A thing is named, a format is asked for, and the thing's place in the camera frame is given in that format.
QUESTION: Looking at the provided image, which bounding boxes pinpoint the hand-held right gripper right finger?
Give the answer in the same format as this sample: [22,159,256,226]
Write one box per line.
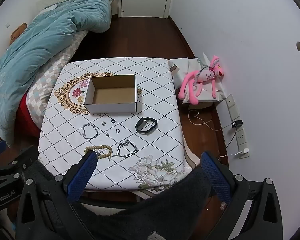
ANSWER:
[201,151,283,240]

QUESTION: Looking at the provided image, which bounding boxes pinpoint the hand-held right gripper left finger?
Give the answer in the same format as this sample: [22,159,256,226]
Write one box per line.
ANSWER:
[15,151,98,240]

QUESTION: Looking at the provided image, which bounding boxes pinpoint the wooden bead bracelet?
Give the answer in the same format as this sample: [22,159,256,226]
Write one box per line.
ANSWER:
[84,145,113,159]

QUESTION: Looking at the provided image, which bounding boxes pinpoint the thin silver chain bracelet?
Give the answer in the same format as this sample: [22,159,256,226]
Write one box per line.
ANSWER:
[82,124,99,140]

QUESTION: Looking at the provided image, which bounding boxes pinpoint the thick silver chain bracelet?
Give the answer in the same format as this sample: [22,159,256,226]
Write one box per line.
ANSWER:
[109,139,138,159]

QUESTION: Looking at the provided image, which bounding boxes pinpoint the black fitness band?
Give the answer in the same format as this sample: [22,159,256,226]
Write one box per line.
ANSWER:
[135,117,158,133]

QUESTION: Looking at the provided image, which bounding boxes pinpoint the cardboard box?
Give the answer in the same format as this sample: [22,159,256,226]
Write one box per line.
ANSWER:
[83,74,143,115]

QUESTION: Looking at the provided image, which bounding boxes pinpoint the red cloth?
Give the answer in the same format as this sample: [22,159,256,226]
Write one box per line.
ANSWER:
[14,92,43,137]

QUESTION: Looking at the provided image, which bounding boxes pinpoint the white power strip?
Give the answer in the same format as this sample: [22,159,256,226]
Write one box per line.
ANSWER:
[224,93,250,159]

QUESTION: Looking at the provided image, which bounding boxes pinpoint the black fleece clothing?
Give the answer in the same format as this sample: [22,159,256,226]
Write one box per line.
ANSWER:
[31,158,214,240]

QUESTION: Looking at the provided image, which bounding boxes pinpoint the checkered bed sheet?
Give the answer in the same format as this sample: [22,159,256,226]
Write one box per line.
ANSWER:
[26,29,90,118]

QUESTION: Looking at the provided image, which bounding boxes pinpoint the diamond pattern floral tablecloth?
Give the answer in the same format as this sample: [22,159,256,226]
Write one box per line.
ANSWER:
[37,57,191,193]

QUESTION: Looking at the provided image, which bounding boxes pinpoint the pink plush toy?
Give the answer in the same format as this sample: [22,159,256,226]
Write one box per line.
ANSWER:
[178,54,228,106]

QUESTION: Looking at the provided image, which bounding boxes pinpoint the light blue duvet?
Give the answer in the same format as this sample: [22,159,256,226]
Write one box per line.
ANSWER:
[0,0,116,147]

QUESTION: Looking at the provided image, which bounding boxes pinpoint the grey clothes hanger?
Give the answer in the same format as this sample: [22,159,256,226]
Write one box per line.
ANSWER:
[193,57,211,87]

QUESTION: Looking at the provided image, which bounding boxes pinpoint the brown plush toy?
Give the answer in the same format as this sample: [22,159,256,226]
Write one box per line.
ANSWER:
[9,23,28,43]

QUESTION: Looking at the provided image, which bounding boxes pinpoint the black cable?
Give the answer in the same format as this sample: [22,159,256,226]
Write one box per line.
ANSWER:
[217,126,237,159]

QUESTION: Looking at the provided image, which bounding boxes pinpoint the thin white cable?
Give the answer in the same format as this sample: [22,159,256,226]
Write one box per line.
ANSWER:
[188,109,232,131]

